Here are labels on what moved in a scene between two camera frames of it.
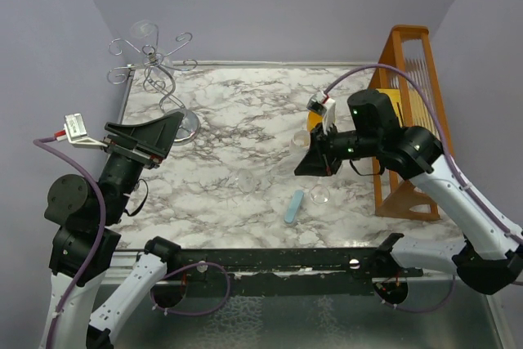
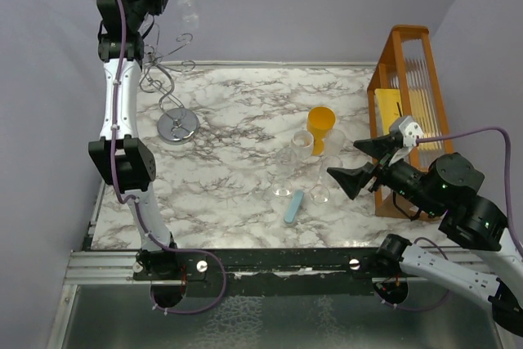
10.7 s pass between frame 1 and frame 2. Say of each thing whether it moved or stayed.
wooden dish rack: stayed
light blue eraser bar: stayed
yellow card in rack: stayed
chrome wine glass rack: stayed
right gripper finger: moved
